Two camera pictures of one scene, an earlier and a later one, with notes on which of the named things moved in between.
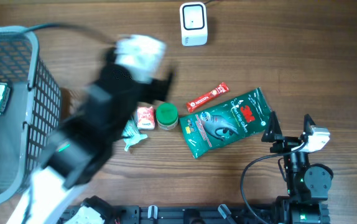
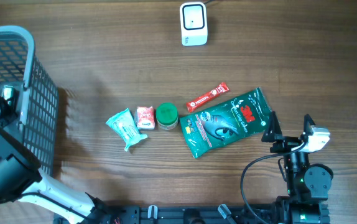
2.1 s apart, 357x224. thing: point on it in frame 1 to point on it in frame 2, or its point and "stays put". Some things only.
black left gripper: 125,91 to 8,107
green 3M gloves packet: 226,123 stays put
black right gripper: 285,142 stays put
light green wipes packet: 131,134 stays put
